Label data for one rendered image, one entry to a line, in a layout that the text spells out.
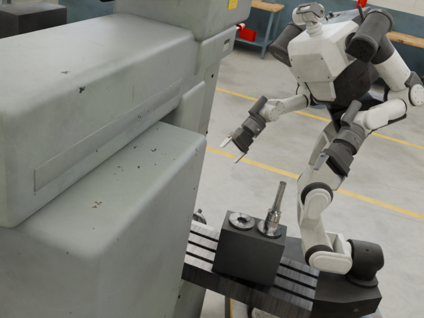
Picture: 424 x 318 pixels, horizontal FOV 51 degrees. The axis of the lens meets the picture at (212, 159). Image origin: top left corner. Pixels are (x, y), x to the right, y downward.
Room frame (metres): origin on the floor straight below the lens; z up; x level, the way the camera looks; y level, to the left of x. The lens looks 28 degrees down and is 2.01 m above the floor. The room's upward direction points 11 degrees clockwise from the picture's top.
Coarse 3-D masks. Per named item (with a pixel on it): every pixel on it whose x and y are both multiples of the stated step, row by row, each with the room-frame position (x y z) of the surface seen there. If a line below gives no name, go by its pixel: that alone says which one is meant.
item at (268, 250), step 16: (224, 224) 1.25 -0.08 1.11; (240, 224) 1.26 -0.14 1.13; (256, 224) 1.29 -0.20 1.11; (224, 240) 1.23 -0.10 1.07; (240, 240) 1.22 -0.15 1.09; (256, 240) 1.21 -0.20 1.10; (272, 240) 1.22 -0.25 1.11; (224, 256) 1.23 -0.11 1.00; (240, 256) 1.22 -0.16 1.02; (256, 256) 1.21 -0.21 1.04; (272, 256) 1.21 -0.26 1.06; (224, 272) 1.22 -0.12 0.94; (240, 272) 1.22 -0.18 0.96; (256, 272) 1.21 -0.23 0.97; (272, 272) 1.20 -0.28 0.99
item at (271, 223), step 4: (268, 216) 1.26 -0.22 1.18; (268, 220) 1.25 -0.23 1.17; (272, 220) 1.25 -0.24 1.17; (276, 220) 1.25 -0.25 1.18; (264, 224) 1.26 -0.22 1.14; (268, 224) 1.25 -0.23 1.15; (272, 224) 1.25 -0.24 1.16; (276, 224) 1.25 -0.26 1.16; (268, 228) 1.25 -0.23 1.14; (272, 228) 1.25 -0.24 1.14; (276, 228) 1.26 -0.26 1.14
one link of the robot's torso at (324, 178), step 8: (328, 128) 1.87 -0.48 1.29; (320, 136) 1.86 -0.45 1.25; (328, 136) 1.83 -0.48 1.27; (320, 144) 1.84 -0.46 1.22; (328, 144) 1.74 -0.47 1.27; (312, 152) 1.85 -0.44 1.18; (320, 152) 1.85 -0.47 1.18; (312, 160) 1.84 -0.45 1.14; (312, 168) 1.80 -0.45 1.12; (328, 168) 1.75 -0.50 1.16; (304, 176) 1.82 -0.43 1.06; (312, 176) 1.75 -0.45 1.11; (320, 176) 1.75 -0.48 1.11; (328, 176) 1.76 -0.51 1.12; (336, 176) 1.76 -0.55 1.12; (304, 184) 1.77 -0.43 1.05; (312, 184) 1.74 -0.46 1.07; (320, 184) 1.74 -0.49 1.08; (328, 184) 1.76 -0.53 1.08; (304, 192) 1.73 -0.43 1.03; (304, 200) 1.73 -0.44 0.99
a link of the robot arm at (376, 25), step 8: (368, 16) 1.66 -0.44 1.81; (376, 16) 1.64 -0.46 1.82; (384, 16) 1.64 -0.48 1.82; (368, 24) 1.62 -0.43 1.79; (376, 24) 1.61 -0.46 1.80; (384, 24) 1.62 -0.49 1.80; (360, 32) 1.60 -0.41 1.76; (368, 32) 1.58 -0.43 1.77; (376, 32) 1.59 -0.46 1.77; (384, 32) 1.61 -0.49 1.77; (376, 40) 1.57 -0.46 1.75; (384, 40) 1.60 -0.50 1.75; (384, 48) 1.59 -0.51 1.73; (392, 48) 1.61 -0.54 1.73; (376, 56) 1.60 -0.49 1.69; (384, 56) 1.59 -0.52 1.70
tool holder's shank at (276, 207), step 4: (280, 184) 1.26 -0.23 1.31; (284, 184) 1.26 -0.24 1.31; (280, 188) 1.26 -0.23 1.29; (284, 188) 1.26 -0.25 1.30; (276, 192) 1.27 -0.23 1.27; (280, 192) 1.26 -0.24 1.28; (284, 192) 1.26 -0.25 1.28; (276, 196) 1.26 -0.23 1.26; (280, 196) 1.26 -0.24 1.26; (276, 200) 1.26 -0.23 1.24; (280, 200) 1.26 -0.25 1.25; (276, 204) 1.26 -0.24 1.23; (280, 204) 1.26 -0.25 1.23; (272, 208) 1.26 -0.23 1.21; (276, 208) 1.26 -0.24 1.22; (280, 208) 1.27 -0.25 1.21; (276, 212) 1.26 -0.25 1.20
